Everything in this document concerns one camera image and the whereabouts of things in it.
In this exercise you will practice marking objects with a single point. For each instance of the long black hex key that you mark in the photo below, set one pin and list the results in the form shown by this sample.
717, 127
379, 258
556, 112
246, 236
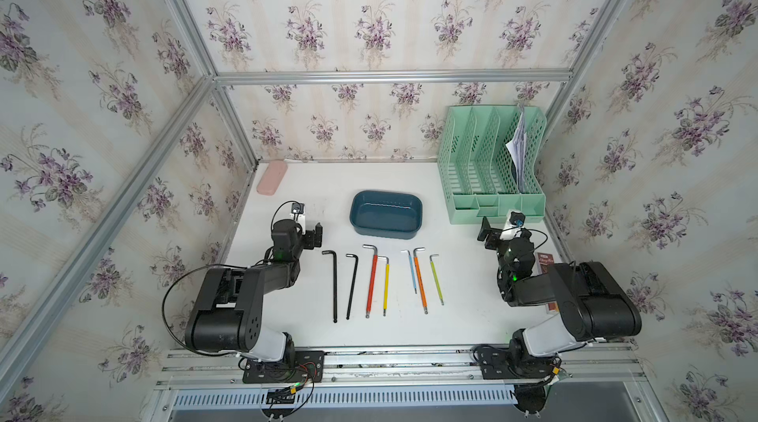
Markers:
335, 280

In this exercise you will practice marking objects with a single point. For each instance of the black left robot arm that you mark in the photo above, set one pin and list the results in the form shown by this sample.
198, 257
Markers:
228, 313

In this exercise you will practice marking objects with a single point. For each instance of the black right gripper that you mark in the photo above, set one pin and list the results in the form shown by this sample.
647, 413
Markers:
493, 234

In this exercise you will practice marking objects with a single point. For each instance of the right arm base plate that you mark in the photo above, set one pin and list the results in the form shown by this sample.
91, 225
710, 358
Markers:
503, 363

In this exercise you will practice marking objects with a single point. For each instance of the red flat package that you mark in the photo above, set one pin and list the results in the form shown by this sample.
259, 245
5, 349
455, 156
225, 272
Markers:
544, 261

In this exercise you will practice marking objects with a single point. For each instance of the green mesh file organizer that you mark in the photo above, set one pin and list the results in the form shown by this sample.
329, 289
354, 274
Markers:
477, 172

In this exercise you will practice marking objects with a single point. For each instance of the papers in file organizer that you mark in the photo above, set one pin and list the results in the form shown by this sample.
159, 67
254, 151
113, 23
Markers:
517, 150

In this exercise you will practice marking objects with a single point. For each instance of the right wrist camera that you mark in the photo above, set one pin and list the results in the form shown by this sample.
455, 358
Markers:
516, 221

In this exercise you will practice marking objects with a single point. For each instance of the short black hex key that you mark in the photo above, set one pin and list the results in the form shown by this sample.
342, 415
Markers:
355, 259

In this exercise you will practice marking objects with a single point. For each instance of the lime green hex key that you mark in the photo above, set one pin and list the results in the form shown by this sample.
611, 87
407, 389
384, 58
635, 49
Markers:
436, 279

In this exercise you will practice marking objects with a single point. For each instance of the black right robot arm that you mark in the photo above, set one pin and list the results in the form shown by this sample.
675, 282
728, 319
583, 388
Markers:
591, 304

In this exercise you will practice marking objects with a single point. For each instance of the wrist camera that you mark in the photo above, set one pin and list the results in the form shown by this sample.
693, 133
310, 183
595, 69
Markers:
516, 221
297, 210

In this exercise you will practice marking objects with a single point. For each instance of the teal plastic storage box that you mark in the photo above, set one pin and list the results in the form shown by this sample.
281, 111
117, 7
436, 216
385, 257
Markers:
386, 214

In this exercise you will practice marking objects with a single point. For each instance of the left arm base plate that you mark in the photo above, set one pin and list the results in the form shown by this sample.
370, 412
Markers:
306, 367

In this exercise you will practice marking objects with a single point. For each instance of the yellow hex key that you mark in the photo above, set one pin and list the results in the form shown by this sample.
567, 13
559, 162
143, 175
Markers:
387, 269

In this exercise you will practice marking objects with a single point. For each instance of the red hex key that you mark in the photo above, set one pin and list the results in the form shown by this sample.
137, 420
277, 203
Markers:
372, 279

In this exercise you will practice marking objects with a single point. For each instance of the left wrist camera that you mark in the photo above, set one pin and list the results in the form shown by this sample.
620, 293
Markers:
297, 210

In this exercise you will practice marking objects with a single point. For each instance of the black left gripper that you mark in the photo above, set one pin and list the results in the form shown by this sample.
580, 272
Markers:
307, 237

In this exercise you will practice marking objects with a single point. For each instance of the aluminium rail frame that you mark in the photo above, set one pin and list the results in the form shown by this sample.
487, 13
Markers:
399, 377

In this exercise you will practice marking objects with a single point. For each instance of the small circuit board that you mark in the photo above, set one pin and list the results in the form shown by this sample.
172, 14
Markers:
282, 395

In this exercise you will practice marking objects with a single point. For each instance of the blue hex key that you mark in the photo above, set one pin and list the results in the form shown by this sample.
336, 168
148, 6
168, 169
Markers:
408, 253

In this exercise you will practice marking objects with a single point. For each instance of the orange hex key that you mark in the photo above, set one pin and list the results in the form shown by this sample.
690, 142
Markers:
420, 283

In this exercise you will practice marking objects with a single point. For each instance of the pink case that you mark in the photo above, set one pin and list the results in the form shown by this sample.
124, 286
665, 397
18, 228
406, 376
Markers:
272, 178

